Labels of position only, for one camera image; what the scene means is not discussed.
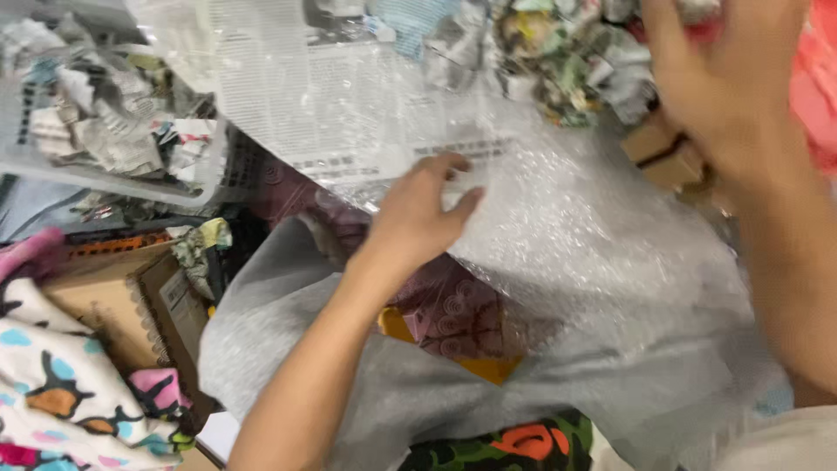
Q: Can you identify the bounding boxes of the person's right hand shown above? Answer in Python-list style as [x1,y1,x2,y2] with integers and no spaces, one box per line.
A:
[641,0,808,181]

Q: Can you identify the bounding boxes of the clear bubble wrap sheet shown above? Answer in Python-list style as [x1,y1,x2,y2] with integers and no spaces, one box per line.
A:
[314,39,753,341]

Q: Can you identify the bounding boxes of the small cardboard box black band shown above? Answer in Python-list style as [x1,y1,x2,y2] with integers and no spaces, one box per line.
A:
[620,114,710,194]

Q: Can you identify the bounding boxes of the camouflage print shorts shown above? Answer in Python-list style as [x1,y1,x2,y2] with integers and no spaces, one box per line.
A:
[399,409,595,471]

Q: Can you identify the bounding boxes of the grey foam wrap sheet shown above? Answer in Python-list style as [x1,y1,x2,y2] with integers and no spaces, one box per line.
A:
[197,212,795,471]

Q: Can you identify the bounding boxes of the white animal print blanket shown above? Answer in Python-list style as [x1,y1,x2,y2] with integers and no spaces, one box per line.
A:
[0,278,197,471]

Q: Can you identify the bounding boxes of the maroon patterned cloth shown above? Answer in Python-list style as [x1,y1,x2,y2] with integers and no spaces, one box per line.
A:
[252,154,563,361]

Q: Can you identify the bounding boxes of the crumpled paper ball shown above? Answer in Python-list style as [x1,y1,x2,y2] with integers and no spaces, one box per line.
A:
[167,217,234,302]

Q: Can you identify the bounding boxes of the pink cloth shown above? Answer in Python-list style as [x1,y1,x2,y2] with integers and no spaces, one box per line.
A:
[788,0,837,174]

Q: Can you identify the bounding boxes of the clear plastic bin of newspaper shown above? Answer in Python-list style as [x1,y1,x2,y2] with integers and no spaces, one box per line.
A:
[0,13,226,207]

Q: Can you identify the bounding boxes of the person's left hand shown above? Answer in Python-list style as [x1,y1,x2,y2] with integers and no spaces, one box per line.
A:
[354,152,486,270]

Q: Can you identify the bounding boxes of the yellow paper piece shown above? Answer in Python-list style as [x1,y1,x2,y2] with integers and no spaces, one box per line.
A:
[378,307,524,387]

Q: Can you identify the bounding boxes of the heap of crumpled newspaper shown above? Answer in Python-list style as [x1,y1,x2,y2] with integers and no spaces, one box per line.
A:
[418,0,661,128]

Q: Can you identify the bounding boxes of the white shirt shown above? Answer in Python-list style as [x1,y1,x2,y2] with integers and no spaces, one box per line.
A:
[680,402,837,471]

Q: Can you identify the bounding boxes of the brown cardboard box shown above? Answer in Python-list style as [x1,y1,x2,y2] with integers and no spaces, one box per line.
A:
[39,239,217,420]

